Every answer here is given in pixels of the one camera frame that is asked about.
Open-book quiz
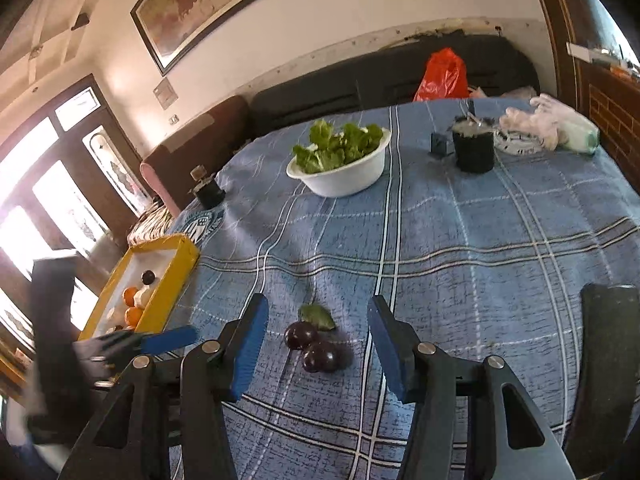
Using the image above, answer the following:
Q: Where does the black sofa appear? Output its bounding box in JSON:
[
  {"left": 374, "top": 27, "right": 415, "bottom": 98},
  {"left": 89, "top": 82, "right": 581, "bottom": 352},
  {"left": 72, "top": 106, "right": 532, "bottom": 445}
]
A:
[{"left": 249, "top": 35, "right": 541, "bottom": 138}]

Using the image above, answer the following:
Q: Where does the brown armchair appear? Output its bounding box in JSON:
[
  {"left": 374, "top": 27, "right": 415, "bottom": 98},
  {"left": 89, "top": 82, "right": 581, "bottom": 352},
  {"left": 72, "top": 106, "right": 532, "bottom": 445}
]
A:
[{"left": 140, "top": 95, "right": 251, "bottom": 216}]

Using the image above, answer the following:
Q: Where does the framed painting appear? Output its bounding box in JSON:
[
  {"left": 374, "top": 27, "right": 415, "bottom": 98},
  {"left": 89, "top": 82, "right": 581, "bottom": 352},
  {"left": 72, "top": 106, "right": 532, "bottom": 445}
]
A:
[{"left": 131, "top": 0, "right": 346, "bottom": 77}]

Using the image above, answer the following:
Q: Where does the green lettuce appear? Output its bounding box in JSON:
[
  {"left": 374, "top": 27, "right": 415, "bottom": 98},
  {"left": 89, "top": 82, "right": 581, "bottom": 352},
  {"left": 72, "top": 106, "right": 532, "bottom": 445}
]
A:
[{"left": 292, "top": 119, "right": 385, "bottom": 173}]

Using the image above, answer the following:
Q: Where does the white bowl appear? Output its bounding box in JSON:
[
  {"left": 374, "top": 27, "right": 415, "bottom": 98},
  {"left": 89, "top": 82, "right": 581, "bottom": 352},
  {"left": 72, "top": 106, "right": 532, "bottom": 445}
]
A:
[{"left": 286, "top": 127, "right": 392, "bottom": 198}]

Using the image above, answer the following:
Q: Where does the patterned cloth stool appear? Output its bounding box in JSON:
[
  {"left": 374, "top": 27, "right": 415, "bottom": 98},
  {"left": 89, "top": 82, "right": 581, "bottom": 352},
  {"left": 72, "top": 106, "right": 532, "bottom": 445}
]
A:
[{"left": 127, "top": 205, "right": 173, "bottom": 248}]

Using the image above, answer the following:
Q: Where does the red plastic bag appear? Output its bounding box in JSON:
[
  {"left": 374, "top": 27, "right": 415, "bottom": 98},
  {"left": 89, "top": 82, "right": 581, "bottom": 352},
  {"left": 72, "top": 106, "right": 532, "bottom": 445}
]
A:
[{"left": 413, "top": 48, "right": 471, "bottom": 102}]

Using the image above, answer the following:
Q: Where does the large black round container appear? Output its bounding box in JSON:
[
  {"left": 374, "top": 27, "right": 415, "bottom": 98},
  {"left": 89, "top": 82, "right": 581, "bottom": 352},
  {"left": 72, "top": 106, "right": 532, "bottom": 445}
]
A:
[{"left": 452, "top": 114, "right": 497, "bottom": 173}]

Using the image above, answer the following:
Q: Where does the brown wooden cabinet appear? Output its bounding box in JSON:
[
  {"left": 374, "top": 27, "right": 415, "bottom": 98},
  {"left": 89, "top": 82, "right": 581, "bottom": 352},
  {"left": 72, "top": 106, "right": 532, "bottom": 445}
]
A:
[{"left": 565, "top": 42, "right": 640, "bottom": 181}]

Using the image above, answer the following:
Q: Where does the yellow rimmed white tray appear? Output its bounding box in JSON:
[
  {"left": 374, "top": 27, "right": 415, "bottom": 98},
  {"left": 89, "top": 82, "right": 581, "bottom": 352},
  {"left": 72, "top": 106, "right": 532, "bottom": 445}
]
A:
[{"left": 79, "top": 234, "right": 201, "bottom": 341}]

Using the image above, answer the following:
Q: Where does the dark wooden door frame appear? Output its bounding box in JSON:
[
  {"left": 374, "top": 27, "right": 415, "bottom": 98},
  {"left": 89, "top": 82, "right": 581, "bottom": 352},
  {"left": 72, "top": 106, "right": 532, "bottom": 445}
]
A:
[{"left": 525, "top": 0, "right": 640, "bottom": 106}]

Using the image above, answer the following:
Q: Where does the small black round container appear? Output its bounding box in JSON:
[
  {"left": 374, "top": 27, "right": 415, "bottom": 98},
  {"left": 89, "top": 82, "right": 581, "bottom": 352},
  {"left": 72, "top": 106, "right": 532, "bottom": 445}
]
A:
[{"left": 190, "top": 164, "right": 226, "bottom": 209}]

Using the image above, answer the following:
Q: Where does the black smartphone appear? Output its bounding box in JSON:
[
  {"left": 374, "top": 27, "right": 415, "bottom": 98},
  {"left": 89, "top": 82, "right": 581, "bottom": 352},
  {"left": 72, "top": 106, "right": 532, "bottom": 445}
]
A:
[{"left": 575, "top": 282, "right": 640, "bottom": 458}]

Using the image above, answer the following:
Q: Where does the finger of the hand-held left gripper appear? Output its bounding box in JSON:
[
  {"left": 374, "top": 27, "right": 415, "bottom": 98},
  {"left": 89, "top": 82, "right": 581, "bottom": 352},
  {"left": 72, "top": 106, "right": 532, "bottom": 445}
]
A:
[{"left": 95, "top": 325, "right": 198, "bottom": 361}]

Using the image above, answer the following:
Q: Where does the small black charger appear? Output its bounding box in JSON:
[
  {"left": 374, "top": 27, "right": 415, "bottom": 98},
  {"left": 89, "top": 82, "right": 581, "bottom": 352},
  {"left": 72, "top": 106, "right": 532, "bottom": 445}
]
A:
[{"left": 430, "top": 131, "right": 453, "bottom": 158}]

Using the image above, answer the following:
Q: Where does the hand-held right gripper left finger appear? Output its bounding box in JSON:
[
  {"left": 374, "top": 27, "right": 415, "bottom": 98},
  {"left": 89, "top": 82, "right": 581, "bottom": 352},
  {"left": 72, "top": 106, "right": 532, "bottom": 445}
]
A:
[{"left": 57, "top": 292, "right": 270, "bottom": 480}]

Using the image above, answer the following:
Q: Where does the glass panel door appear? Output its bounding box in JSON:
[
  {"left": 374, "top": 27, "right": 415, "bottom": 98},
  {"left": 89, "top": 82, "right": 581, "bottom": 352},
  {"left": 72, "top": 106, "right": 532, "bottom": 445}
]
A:
[{"left": 0, "top": 75, "right": 151, "bottom": 311}]

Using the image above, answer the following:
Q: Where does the green leaf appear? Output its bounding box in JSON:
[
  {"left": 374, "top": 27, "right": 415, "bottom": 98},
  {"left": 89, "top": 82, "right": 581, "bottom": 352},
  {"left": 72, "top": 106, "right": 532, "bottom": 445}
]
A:
[{"left": 298, "top": 304, "right": 337, "bottom": 332}]

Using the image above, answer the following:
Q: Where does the wall plaque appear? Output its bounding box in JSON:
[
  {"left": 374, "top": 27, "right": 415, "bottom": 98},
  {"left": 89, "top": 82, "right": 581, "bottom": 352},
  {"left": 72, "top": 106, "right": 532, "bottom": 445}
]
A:
[{"left": 152, "top": 77, "right": 179, "bottom": 110}]

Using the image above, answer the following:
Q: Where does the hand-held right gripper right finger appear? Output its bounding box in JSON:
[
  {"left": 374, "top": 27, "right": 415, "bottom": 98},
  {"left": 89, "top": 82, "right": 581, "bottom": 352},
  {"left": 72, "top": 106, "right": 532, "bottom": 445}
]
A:
[{"left": 367, "top": 295, "right": 576, "bottom": 480}]

